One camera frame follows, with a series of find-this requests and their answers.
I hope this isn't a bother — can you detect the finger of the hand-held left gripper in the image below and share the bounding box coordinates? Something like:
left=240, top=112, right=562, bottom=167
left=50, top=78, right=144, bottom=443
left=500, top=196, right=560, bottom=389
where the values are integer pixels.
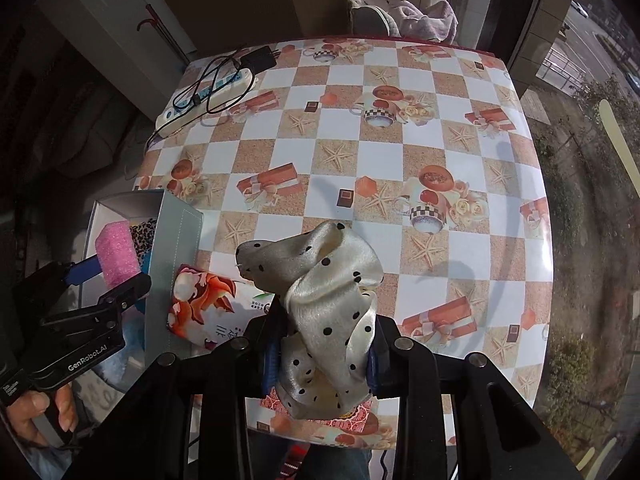
left=42, top=272, right=152, bottom=341
left=12, top=255, right=103, bottom=321

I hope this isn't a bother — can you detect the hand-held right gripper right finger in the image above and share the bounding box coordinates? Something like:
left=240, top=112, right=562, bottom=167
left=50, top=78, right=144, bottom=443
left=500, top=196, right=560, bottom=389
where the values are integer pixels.
left=366, top=315, right=583, bottom=480

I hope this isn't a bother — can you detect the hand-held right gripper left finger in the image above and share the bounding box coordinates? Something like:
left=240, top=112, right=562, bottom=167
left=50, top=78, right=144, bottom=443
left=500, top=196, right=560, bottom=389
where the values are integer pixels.
left=65, top=310, right=284, bottom=480

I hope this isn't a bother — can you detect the pink sponge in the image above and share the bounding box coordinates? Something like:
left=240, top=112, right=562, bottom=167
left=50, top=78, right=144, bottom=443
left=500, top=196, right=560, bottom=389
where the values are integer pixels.
left=95, top=225, right=144, bottom=287

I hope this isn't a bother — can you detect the leopard print scrunchie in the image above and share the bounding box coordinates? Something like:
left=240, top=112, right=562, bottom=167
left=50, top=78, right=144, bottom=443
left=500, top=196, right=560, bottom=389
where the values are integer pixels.
left=129, top=216, right=158, bottom=256

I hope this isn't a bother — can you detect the white cardboard box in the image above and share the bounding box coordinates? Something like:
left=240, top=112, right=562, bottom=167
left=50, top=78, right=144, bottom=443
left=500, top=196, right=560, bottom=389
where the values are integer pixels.
left=82, top=190, right=204, bottom=361

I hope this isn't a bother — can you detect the cream polka dot scrunchie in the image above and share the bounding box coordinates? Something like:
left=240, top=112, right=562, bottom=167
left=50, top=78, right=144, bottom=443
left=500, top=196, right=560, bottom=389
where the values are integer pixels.
left=235, top=220, right=386, bottom=421

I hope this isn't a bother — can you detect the person's left hand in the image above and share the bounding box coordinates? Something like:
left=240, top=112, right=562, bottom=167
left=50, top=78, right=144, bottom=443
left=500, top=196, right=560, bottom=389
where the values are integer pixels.
left=7, top=385, right=79, bottom=447

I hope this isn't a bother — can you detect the light blue fluffy cloth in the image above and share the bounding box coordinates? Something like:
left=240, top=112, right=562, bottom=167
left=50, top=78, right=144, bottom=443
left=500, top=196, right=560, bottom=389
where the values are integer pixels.
left=121, top=310, right=149, bottom=356

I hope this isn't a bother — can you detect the printed snack packet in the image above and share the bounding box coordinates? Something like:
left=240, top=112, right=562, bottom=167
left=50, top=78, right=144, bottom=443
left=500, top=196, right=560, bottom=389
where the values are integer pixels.
left=166, top=264, right=281, bottom=353

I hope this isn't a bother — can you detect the person's red striped garment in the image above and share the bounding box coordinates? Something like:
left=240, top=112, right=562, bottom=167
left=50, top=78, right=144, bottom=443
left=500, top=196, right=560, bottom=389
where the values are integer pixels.
left=284, top=444, right=307, bottom=480

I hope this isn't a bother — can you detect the white power strip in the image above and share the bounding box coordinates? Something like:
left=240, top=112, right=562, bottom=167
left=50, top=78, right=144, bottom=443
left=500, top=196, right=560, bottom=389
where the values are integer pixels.
left=155, top=69, right=260, bottom=136

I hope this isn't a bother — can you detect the checked printed tablecloth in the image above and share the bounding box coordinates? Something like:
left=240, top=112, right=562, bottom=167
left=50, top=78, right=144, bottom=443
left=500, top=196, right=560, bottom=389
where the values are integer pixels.
left=132, top=35, right=556, bottom=451

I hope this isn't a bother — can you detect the white cabinet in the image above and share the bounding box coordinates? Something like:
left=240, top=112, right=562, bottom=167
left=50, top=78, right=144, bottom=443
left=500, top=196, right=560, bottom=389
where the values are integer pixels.
left=35, top=0, right=201, bottom=122

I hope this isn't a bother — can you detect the black power adapter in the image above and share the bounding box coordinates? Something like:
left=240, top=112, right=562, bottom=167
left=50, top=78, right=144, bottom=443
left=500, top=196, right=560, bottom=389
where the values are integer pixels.
left=240, top=46, right=278, bottom=73

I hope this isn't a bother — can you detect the grey round cushion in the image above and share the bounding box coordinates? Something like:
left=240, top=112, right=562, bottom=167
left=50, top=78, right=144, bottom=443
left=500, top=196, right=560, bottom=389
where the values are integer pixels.
left=350, top=5, right=392, bottom=37

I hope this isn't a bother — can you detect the lilac garment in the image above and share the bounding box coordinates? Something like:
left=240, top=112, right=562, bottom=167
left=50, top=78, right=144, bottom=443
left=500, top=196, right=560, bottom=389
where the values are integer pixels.
left=394, top=0, right=459, bottom=44

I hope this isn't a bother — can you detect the black cable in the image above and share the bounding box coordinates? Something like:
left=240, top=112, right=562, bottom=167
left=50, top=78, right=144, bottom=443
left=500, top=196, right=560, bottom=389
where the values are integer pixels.
left=146, top=49, right=261, bottom=147

